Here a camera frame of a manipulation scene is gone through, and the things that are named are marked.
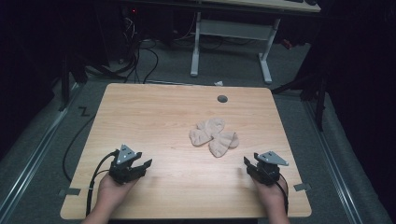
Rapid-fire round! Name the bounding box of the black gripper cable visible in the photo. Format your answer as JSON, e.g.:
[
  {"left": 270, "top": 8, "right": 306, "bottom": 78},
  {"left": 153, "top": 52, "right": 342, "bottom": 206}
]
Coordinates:
[
  {"left": 275, "top": 172, "right": 290, "bottom": 216},
  {"left": 85, "top": 149, "right": 120, "bottom": 217}
]

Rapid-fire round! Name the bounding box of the black metal stand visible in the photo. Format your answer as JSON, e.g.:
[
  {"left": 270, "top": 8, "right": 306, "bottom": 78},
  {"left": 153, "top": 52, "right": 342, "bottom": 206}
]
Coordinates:
[
  {"left": 271, "top": 69, "right": 330, "bottom": 132},
  {"left": 57, "top": 52, "right": 90, "bottom": 112}
]

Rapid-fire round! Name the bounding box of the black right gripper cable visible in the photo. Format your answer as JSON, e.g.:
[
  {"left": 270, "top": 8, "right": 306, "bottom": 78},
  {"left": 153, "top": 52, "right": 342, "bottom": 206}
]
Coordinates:
[{"left": 275, "top": 172, "right": 290, "bottom": 216}]

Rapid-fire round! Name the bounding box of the grey tape strip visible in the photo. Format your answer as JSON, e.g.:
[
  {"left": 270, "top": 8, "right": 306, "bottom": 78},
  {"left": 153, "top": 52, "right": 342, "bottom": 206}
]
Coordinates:
[
  {"left": 59, "top": 188, "right": 81, "bottom": 198},
  {"left": 293, "top": 182, "right": 312, "bottom": 192}
]

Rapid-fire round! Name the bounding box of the person's left hand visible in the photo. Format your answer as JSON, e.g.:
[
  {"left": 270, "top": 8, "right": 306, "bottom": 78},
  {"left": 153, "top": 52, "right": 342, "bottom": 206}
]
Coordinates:
[{"left": 96, "top": 173, "right": 139, "bottom": 213}]

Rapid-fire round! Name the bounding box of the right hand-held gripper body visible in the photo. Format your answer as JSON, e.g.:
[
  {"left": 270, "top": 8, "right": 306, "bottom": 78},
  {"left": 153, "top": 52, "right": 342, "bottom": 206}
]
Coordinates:
[{"left": 246, "top": 150, "right": 290, "bottom": 187}]

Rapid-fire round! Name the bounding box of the black floor cable bundle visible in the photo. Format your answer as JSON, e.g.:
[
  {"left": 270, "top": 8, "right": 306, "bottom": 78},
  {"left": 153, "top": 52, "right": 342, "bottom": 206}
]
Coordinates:
[{"left": 87, "top": 15, "right": 160, "bottom": 84}]

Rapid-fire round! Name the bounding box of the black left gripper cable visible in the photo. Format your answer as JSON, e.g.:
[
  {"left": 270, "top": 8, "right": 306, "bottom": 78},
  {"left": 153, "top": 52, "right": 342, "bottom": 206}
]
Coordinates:
[{"left": 85, "top": 149, "right": 120, "bottom": 217}]

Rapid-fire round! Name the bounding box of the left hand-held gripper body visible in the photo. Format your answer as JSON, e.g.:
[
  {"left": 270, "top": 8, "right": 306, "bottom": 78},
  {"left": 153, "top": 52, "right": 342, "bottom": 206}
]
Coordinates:
[{"left": 108, "top": 144, "right": 143, "bottom": 186}]

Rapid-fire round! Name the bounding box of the person's right hand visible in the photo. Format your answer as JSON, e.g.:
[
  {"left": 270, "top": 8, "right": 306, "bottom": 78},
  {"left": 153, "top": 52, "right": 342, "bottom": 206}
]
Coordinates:
[{"left": 252, "top": 176, "right": 289, "bottom": 216}]

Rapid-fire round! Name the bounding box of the white-legged desk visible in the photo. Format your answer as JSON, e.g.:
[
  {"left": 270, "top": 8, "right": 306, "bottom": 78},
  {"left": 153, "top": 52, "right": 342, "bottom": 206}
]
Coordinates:
[{"left": 190, "top": 0, "right": 322, "bottom": 85}]

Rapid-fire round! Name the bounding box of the metal floor rail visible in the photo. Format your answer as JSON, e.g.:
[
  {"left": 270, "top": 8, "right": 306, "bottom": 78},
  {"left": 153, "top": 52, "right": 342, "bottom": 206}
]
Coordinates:
[
  {"left": 0, "top": 82, "right": 82, "bottom": 220},
  {"left": 303, "top": 99, "right": 363, "bottom": 224}
]

